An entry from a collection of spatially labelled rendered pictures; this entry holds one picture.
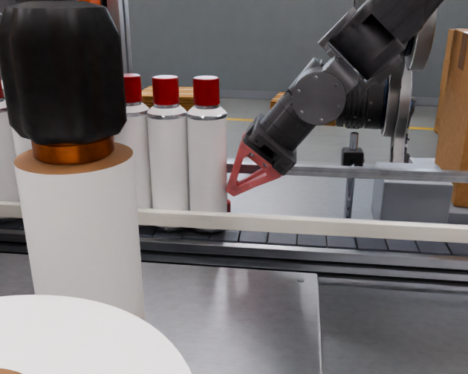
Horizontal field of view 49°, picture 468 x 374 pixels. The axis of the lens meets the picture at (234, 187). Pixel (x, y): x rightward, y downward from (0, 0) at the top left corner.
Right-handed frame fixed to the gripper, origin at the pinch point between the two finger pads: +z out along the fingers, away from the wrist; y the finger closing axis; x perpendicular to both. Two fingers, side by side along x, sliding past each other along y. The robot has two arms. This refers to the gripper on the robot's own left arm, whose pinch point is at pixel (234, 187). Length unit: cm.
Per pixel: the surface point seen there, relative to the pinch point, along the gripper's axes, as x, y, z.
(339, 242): 14.9, 3.1, -4.0
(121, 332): -5.7, 43.4, -6.0
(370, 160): 110, -312, 31
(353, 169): 11.2, -2.7, -11.4
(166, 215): -4.9, 4.1, 7.4
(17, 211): -21.0, 3.8, 20.7
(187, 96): -29, -382, 100
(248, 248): 5.8, 5.5, 3.4
